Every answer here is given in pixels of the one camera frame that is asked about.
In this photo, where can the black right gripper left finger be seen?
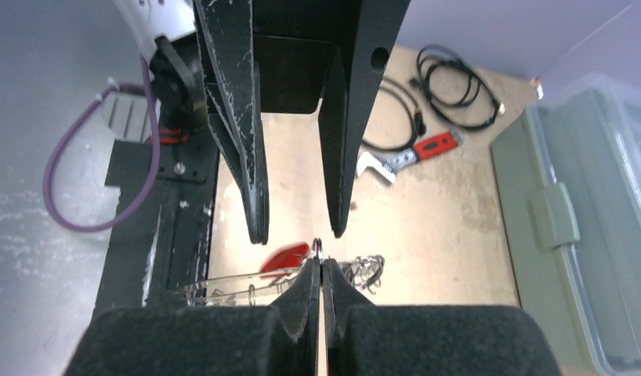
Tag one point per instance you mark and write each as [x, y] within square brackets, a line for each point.
[276, 339]

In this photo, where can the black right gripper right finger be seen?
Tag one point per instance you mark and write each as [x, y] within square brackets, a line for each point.
[368, 339]

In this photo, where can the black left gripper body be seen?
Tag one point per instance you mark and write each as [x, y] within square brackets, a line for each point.
[294, 42]

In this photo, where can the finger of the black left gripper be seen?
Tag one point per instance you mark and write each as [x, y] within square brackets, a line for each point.
[232, 86]
[366, 33]

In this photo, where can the key with red tag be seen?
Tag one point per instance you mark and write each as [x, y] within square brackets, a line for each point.
[289, 256]

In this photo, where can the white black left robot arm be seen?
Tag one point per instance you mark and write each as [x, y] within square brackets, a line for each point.
[166, 35]

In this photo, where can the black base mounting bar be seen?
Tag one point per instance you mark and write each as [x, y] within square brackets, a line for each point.
[166, 242]

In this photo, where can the green plastic toolbox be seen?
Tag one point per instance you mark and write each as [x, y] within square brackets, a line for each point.
[568, 174]

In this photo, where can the red handled adjustable wrench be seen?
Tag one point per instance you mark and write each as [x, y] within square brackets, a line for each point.
[387, 166]

